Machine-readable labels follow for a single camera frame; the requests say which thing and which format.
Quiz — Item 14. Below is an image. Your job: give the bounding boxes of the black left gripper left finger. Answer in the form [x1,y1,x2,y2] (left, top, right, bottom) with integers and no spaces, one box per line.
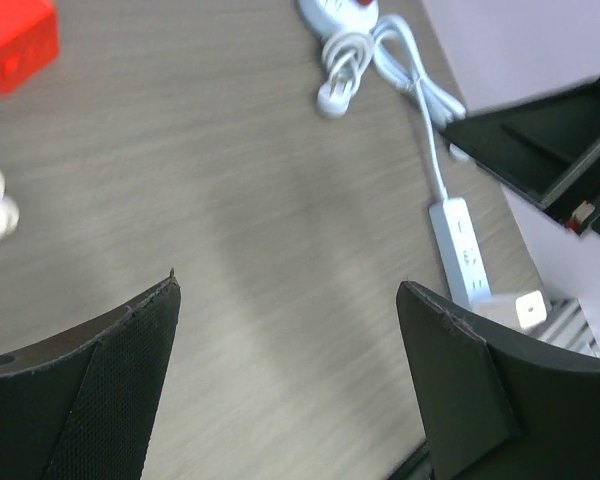
[0,275,181,479]

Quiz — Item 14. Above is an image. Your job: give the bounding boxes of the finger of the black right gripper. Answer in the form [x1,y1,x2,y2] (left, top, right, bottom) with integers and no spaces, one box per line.
[442,76,600,235]

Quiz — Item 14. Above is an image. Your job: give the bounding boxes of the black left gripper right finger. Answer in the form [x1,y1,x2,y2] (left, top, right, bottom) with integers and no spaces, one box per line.
[395,281,600,479]

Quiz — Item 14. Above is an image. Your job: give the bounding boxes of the white cube charger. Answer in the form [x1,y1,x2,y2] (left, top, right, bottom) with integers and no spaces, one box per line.
[471,290,548,332]

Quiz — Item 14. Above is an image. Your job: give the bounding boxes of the orange-red cube socket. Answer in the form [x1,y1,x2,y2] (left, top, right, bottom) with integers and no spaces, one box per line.
[0,0,60,95]

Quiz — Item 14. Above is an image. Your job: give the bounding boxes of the light blue power strip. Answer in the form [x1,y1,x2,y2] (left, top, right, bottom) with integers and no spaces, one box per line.
[429,198,491,310]

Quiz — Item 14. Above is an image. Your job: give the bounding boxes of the round light blue socket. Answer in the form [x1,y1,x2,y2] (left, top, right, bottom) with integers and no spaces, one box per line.
[295,0,379,38]

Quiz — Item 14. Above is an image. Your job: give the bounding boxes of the aluminium rail front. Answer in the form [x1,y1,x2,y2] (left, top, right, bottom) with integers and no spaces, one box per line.
[535,299,600,358]

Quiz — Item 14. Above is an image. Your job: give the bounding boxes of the light blue power cable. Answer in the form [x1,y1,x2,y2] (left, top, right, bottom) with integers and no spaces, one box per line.
[372,14,469,201]

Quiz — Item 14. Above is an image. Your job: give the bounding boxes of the small white plug cable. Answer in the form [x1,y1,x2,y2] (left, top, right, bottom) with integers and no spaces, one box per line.
[315,29,376,120]

